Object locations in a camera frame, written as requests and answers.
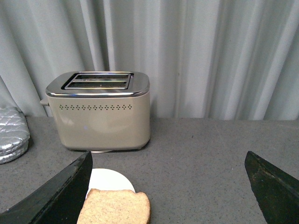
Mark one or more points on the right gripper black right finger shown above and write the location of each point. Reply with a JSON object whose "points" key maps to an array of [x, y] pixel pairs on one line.
{"points": [[276, 192]]}

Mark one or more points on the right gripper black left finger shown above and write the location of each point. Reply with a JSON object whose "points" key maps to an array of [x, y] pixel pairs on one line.
{"points": [[58, 201]]}

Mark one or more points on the slice of brown bread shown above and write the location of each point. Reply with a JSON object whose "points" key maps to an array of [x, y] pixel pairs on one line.
{"points": [[115, 207]]}

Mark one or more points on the beige two-slot toaster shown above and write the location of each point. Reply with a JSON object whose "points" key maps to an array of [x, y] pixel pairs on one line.
{"points": [[101, 110]]}

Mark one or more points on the white round plate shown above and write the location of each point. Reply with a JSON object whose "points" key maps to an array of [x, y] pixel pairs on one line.
{"points": [[107, 179]]}

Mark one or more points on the lower silver quilted oven mitt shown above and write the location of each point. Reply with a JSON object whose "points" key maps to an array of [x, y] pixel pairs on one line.
{"points": [[19, 151]]}

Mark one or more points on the silver quilted oven mitt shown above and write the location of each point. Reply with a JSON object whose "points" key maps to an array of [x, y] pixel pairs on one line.
{"points": [[13, 129], [19, 151]]}

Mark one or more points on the upper silver quilted oven mitt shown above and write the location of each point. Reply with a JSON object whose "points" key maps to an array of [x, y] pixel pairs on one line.
{"points": [[13, 129]]}

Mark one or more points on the grey curtain backdrop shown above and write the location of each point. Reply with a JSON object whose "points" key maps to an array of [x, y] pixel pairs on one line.
{"points": [[220, 59]]}

